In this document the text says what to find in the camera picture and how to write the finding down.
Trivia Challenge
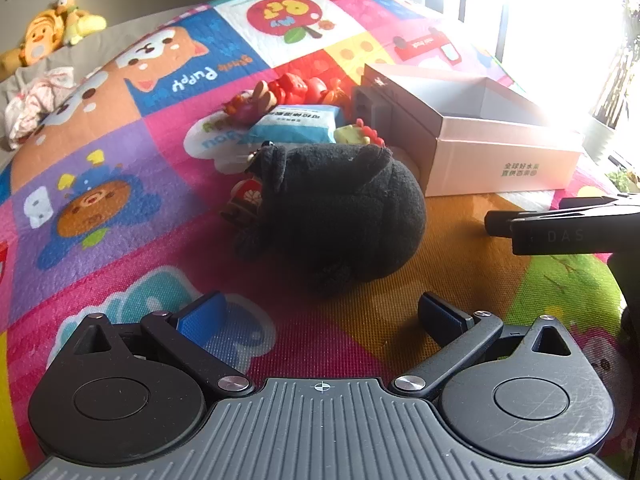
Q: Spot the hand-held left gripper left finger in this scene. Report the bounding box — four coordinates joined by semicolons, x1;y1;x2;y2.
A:
70;291;256;401

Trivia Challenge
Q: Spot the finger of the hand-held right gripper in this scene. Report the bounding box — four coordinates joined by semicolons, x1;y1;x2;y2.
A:
484;195;640;237
510;215;640;257

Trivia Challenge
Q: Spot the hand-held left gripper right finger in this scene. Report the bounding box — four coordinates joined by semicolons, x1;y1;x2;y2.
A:
392;291;581;401

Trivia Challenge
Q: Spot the pink cardboard box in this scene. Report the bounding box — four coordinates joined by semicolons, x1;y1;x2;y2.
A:
352;62;585;198

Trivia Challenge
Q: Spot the black plush toy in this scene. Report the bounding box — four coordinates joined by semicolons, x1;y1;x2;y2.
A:
235;141;427;298

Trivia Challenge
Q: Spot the blue and white packet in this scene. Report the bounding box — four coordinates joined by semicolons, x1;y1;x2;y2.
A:
247;104;342;145

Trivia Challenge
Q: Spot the colourful printed play mat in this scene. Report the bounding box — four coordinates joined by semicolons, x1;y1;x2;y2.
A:
0;0;640;480

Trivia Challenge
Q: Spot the small brown and red figure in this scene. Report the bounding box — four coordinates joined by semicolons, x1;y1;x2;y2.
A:
221;174;267;227

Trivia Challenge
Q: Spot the green and red toy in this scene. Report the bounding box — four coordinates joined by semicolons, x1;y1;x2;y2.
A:
333;118;387;148

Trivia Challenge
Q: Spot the red and purple toy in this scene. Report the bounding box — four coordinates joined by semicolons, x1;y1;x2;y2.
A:
221;90;257;122

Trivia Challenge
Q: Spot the red apple toy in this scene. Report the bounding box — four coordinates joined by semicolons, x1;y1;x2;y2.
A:
305;77;329;104

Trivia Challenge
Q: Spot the brown toy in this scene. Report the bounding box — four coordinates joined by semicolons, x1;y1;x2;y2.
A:
251;81;279;112

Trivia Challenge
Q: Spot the crumpled pale cloth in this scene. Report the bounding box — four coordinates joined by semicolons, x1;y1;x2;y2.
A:
4;66;77;151

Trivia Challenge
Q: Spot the yellow and green plush toy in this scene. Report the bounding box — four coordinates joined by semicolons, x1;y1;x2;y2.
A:
54;0;108;47

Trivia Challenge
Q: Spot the orange tiger plush toy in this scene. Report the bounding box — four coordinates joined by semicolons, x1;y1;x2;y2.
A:
0;7;68;68

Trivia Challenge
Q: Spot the dark window frame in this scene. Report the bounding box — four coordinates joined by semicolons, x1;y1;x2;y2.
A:
456;0;507;57

